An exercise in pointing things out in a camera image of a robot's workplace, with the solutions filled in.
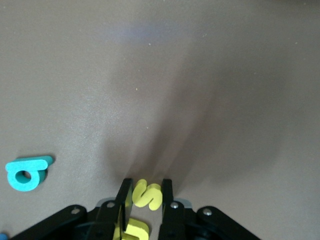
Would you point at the yellow foam letter u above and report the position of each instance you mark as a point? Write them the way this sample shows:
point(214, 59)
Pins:
point(136, 228)

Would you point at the blue foam letter x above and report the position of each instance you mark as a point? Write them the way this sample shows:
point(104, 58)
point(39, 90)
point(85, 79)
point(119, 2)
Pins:
point(2, 236)

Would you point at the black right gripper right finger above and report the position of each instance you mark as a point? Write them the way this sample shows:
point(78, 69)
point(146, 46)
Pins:
point(172, 220)

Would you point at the teal foam letter b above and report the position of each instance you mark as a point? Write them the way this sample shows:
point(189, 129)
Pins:
point(25, 163)

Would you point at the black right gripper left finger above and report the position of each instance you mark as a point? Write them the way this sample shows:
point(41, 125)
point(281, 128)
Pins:
point(120, 215)

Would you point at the brown table cover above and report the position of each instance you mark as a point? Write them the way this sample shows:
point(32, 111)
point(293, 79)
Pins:
point(200, 75)

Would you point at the yellow foam letter s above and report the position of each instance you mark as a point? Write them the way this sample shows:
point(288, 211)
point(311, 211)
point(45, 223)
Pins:
point(147, 195)

